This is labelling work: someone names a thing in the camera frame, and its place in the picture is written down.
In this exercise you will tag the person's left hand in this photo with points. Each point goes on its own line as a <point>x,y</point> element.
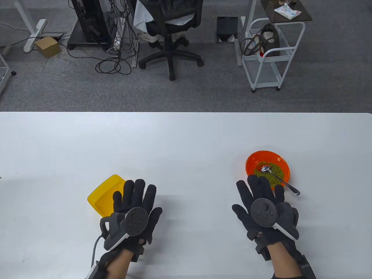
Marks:
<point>136,197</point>

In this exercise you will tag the person's right hand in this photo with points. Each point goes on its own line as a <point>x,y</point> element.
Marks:
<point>261,189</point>

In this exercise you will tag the stainless steel spoon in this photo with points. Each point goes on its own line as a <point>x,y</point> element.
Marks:
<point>265,168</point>

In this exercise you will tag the pile of green mung beans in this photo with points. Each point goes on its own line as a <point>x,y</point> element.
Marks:
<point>276,170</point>

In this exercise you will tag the yellow plastic food container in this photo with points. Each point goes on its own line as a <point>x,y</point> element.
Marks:
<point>101,197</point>

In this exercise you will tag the person's left forearm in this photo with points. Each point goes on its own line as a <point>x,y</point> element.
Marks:
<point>119,264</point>

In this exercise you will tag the person's right forearm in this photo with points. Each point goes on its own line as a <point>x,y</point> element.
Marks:
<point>283,261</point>

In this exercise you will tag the grey handheld controller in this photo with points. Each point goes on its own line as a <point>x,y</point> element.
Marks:
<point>263,212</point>
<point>135,218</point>

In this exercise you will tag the orange plastic bowl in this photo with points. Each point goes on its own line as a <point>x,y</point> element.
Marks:
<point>252,159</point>

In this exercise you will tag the black glove sensor module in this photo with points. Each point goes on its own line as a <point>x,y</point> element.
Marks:
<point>138,255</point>
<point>261,251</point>

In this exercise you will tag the white metal rolling cart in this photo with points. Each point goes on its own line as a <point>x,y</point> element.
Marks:
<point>263,74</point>

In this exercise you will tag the dark handbag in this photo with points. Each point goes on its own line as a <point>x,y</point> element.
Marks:
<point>271,43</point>

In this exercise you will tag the white power strip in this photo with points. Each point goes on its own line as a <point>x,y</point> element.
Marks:
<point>117,44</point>

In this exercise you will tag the white printed plastic bag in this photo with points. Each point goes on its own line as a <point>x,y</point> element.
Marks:
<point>144,36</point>

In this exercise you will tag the black floor box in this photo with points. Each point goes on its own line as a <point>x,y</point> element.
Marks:
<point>226,27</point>

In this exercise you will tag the black flat trolley base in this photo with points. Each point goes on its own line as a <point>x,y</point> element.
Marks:
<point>77,40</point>

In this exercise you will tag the small cardboard box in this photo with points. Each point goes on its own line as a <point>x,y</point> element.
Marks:
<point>48,46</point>

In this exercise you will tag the brown cart top board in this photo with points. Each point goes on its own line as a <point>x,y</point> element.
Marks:
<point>305,17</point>

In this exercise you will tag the white tissue packet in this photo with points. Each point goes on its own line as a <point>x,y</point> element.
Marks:
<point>287,11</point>

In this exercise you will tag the white cloth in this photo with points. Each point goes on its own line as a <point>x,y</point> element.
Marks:
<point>139,17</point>

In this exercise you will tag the white desk leg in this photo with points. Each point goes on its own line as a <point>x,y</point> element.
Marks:
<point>36,30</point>
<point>251,7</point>

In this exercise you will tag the black office chair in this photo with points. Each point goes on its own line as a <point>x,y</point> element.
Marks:
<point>174,11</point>

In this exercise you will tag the black wrist camera unit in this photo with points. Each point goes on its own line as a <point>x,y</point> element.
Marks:
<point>94,270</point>
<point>308,268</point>

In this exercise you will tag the silver metal rail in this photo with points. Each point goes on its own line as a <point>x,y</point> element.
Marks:
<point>134,58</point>

